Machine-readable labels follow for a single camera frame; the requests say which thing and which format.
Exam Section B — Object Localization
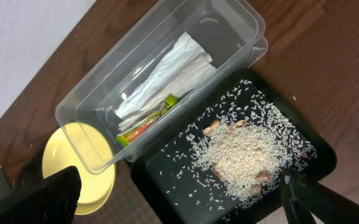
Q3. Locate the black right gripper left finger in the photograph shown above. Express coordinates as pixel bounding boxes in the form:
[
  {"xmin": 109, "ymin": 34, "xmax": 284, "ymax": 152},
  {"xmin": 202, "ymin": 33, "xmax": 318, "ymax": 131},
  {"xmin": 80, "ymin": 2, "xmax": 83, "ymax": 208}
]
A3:
[{"xmin": 0, "ymin": 166, "xmax": 82, "ymax": 223}]

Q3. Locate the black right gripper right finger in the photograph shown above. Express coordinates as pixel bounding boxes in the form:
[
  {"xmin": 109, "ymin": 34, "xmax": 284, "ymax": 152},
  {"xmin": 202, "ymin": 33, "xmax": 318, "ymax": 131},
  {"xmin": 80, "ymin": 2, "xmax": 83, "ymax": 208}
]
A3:
[{"xmin": 279, "ymin": 169, "xmax": 359, "ymax": 223}]

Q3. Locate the yellow round plate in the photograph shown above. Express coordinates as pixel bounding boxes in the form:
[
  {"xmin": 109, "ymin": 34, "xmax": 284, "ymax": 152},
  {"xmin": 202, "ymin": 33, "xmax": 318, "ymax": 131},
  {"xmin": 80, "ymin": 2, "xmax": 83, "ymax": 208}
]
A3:
[{"xmin": 42, "ymin": 123, "xmax": 116, "ymax": 215}]

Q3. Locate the rice food scraps pile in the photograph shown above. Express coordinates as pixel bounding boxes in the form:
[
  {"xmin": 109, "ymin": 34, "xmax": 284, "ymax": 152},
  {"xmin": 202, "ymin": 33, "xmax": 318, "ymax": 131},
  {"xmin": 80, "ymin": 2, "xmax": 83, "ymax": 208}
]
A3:
[{"xmin": 159, "ymin": 79, "xmax": 319, "ymax": 215}]

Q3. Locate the green orange snack wrapper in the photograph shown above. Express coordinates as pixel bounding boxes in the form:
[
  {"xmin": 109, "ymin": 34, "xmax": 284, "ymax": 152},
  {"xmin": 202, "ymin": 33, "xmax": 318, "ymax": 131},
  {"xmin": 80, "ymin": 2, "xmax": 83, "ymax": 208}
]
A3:
[{"xmin": 116, "ymin": 94, "xmax": 179, "ymax": 147}]

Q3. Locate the white paper napkin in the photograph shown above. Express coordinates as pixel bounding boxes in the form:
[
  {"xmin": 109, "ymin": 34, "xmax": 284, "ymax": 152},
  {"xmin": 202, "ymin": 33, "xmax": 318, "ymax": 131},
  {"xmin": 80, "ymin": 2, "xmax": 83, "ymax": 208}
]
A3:
[{"xmin": 114, "ymin": 32, "xmax": 217, "ymax": 132}]

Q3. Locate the black rectangular waste tray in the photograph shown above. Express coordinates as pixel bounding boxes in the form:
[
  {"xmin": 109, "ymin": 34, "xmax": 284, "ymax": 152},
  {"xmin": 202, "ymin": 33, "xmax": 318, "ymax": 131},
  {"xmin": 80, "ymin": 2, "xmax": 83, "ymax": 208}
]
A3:
[{"xmin": 131, "ymin": 69, "xmax": 337, "ymax": 223}]

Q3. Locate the clear plastic waste bin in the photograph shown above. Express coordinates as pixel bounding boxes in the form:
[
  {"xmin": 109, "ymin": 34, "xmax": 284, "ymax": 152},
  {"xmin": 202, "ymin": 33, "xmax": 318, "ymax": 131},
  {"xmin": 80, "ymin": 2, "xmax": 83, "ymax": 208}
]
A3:
[{"xmin": 56, "ymin": 0, "xmax": 266, "ymax": 174}]

